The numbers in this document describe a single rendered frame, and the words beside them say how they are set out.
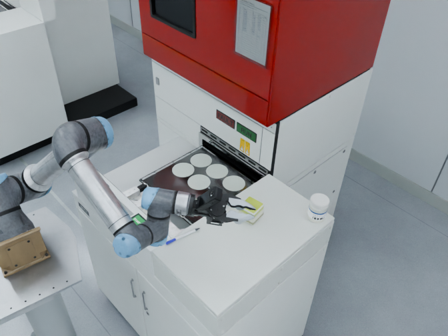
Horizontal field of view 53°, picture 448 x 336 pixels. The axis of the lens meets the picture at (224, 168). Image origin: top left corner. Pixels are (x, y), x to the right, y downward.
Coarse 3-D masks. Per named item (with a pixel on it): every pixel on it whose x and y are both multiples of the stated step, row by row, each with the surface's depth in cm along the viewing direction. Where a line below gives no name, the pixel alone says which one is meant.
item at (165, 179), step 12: (192, 156) 209; (168, 168) 202; (204, 168) 203; (228, 168) 203; (144, 180) 196; (156, 180) 196; (168, 180) 196; (180, 180) 196; (216, 180) 197; (192, 192) 191; (204, 192) 191; (228, 192) 191; (240, 192) 191
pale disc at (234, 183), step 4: (232, 176) 199; (236, 176) 199; (224, 180) 197; (228, 180) 197; (232, 180) 197; (236, 180) 197; (240, 180) 197; (224, 184) 195; (228, 184) 195; (232, 184) 195; (236, 184) 195; (240, 184) 195; (244, 184) 195; (228, 188) 193; (232, 188) 193; (236, 188) 193; (240, 188) 193
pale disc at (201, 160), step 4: (196, 156) 209; (200, 156) 209; (204, 156) 209; (208, 156) 209; (192, 160) 207; (196, 160) 207; (200, 160) 207; (204, 160) 207; (208, 160) 207; (192, 164) 204; (196, 164) 204; (200, 164) 204; (204, 164) 205; (208, 164) 205
